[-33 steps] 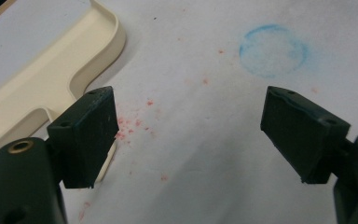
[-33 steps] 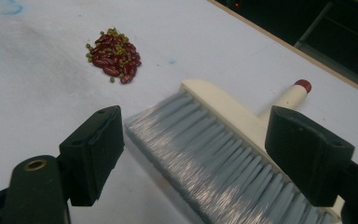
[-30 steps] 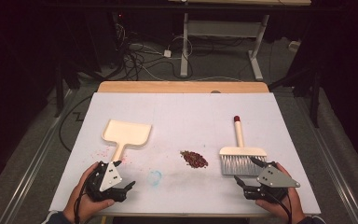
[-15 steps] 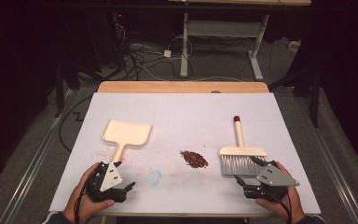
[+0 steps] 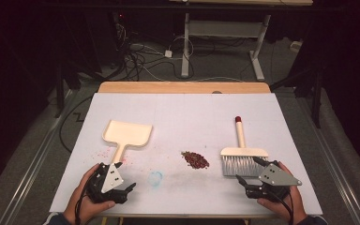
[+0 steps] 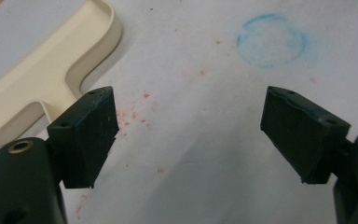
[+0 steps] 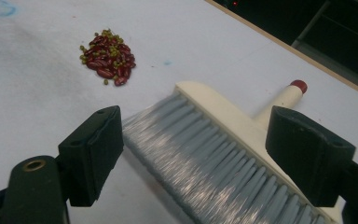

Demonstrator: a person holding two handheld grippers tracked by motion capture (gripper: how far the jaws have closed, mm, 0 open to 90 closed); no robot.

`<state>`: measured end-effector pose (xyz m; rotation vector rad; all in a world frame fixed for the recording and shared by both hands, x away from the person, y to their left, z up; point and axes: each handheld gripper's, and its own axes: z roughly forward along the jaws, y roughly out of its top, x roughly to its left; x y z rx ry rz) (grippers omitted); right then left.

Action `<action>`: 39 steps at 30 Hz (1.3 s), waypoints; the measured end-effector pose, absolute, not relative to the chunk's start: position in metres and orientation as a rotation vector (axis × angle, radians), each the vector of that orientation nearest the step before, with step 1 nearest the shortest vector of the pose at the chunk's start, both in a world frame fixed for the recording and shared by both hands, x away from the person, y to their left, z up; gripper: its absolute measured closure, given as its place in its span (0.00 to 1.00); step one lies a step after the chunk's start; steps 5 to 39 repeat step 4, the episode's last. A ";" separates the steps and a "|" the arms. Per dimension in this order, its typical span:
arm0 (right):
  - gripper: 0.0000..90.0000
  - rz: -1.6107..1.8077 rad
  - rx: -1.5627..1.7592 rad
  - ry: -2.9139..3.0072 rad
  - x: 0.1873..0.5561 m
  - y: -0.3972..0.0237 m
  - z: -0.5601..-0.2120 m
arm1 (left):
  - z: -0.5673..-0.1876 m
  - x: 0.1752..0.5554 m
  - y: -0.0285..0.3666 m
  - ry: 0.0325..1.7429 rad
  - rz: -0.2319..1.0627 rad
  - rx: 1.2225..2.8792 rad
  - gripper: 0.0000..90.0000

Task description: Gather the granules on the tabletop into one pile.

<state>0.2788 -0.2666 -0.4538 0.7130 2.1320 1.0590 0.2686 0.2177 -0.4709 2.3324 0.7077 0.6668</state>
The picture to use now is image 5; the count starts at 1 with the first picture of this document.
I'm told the black stand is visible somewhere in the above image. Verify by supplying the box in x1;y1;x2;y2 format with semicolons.
270;62;323;129

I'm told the metal floor rail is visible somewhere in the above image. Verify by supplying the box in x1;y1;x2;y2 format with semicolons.
294;97;360;225
0;88;74;225

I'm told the white desk frame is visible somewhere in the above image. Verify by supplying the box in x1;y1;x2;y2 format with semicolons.
181;12;272;82

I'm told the white table sheet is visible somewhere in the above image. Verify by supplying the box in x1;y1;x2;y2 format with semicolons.
49;92;323;218

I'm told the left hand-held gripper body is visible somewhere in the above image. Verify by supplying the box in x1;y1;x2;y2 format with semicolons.
85;162;129;204

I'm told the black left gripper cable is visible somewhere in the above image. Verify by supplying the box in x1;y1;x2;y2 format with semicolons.
74;174;92;225

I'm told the small white box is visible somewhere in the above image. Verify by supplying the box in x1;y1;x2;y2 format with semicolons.
290;40;303;53

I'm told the person's right hand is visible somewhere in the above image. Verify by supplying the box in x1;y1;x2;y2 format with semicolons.
257;161;308;224

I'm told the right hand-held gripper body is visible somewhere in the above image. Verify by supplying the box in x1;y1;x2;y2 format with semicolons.
245;160;303;201

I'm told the person's left hand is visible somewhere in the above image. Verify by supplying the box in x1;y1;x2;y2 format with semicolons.
63;163;116;224

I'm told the cream brush with red tip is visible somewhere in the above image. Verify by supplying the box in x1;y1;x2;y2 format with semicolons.
220;115;269;177

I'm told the scatter of red beans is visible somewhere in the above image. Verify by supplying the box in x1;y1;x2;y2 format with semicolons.
181;144;211;171

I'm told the cream dustpan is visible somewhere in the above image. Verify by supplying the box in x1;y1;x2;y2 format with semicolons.
101;119;154;165

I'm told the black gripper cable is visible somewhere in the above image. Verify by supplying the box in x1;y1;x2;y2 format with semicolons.
270;190;295;224
74;174;92;225

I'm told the tangle of black cables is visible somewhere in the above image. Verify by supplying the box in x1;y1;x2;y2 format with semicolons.
106;22;195;83

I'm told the black floor cable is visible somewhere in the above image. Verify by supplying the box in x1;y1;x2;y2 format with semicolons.
58;94;94;154

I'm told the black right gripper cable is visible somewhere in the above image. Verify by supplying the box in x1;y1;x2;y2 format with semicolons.
270;190;295;224

